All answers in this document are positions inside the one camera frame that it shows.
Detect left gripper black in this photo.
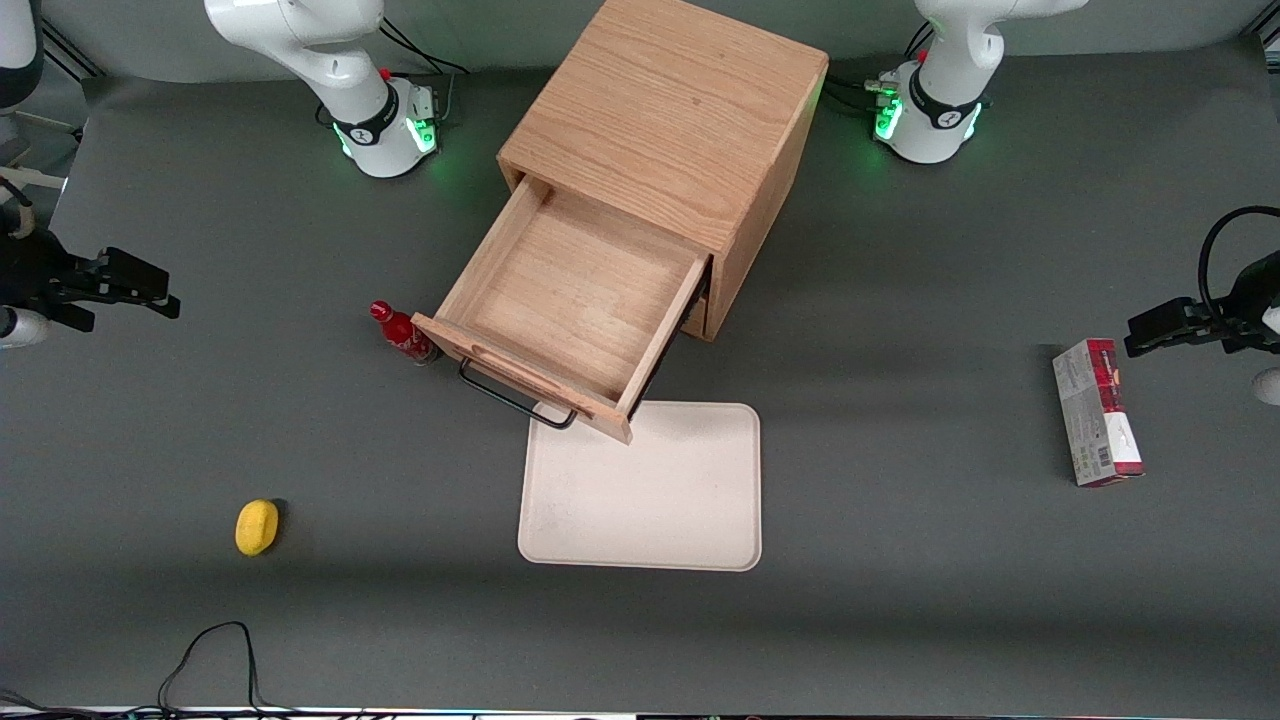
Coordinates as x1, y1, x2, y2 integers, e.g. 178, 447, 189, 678
1125, 250, 1280, 358

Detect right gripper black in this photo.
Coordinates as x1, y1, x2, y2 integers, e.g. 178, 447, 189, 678
0, 225, 181, 333

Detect black metal drawer handle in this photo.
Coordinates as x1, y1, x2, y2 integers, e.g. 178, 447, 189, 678
458, 358, 579, 431

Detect wooden drawer with finger notch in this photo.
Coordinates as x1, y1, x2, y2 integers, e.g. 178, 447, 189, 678
410, 172, 713, 446

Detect oak wooden drawer cabinet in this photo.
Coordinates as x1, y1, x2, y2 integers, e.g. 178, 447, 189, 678
497, 0, 829, 343

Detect grey and red carton box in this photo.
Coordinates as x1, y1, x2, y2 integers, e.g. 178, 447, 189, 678
1052, 338, 1146, 489

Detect red cola bottle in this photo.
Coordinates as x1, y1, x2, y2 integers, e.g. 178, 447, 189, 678
369, 300, 441, 366

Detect yellow lemon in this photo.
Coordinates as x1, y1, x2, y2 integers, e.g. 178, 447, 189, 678
235, 499, 280, 557

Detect beige plastic tray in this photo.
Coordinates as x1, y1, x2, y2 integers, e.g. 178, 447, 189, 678
517, 400, 763, 573

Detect black left gripper cable loop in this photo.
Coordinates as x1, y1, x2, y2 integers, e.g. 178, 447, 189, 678
1198, 205, 1280, 321

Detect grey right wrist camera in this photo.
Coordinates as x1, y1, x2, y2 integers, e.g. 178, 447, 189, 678
0, 308, 49, 349

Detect white metal frame bar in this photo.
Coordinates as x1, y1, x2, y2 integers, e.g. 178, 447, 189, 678
0, 165, 67, 201

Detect black right arm base cables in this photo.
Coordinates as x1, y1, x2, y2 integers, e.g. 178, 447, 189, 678
378, 18, 471, 126

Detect black arm base cables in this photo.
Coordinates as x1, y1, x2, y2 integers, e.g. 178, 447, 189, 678
378, 18, 471, 126
825, 20, 936, 116

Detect black looped floor cable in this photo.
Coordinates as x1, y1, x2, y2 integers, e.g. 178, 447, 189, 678
155, 622, 266, 716

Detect black left arm base cables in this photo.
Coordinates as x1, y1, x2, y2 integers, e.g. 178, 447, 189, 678
825, 20, 936, 116

